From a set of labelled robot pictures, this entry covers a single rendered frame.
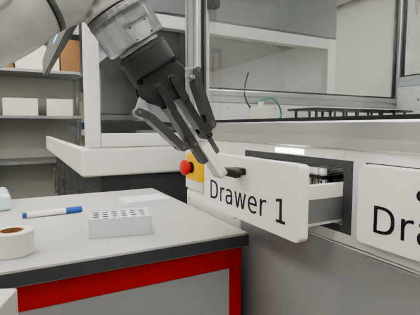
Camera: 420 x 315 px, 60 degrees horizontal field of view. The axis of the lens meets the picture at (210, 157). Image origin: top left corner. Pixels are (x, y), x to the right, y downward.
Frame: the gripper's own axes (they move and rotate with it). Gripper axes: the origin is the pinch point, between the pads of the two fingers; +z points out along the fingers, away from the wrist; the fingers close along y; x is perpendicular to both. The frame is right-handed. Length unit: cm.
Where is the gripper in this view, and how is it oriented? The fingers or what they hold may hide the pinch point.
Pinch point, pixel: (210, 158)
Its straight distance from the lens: 59.3
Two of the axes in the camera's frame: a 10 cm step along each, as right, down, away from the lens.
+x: -4.6, -0.8, 8.8
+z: 5.1, 7.9, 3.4
